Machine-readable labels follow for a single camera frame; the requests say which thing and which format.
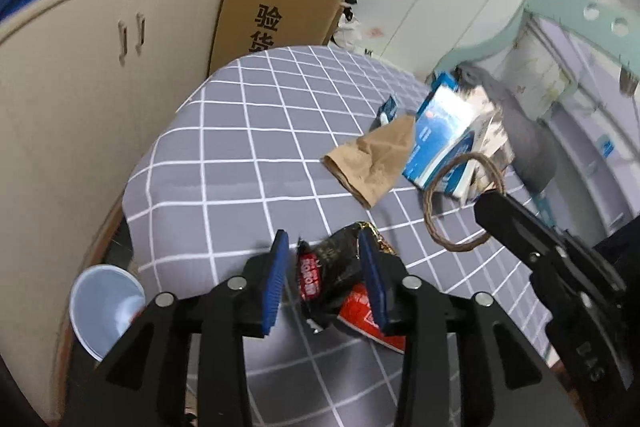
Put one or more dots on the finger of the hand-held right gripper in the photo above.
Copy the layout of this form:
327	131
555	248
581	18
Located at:
520	222
585	327

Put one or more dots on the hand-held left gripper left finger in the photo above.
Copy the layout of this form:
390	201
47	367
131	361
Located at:
277	287

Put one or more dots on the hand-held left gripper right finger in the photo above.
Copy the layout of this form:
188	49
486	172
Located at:
374	282

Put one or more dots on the black red snack wrapper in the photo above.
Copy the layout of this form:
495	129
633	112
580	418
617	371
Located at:
330	267

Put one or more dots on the blue white paper bag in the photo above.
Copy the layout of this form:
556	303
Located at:
440	132

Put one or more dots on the small blue white packet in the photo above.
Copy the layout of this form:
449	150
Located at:
386	111

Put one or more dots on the blue plastic bucket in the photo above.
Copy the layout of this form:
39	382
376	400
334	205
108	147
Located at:
102	307

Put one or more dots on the grey cloth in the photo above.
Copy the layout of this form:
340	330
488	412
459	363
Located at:
525	137

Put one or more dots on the brown paper bag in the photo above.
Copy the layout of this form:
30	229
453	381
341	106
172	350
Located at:
380	157

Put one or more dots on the white printed pillow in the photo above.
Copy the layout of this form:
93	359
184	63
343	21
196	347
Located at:
537	72

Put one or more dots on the white crumpled bag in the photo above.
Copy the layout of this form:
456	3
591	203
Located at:
347	32

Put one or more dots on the cream cabinet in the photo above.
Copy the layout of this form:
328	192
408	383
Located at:
75	132

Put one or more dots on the cardboard box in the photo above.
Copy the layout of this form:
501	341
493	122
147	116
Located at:
280	7

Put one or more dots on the teal bed frame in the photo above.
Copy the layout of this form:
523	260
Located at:
565	7

